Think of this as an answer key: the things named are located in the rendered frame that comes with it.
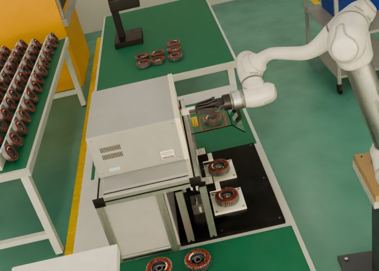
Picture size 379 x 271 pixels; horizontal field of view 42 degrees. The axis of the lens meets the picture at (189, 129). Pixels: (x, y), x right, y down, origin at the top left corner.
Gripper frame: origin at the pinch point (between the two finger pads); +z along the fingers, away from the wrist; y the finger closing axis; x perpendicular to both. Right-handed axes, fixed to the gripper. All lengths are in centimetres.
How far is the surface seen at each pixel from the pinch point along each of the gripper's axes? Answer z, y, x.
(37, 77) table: 113, 176, -37
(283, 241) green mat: -27, -51, -43
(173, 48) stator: 1, 182, -40
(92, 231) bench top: 58, -17, -43
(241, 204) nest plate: -14.5, -25.5, -40.0
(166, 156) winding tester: 13.0, -28.7, -3.1
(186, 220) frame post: 11, -41, -29
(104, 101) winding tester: 36.3, 1.2, 13.5
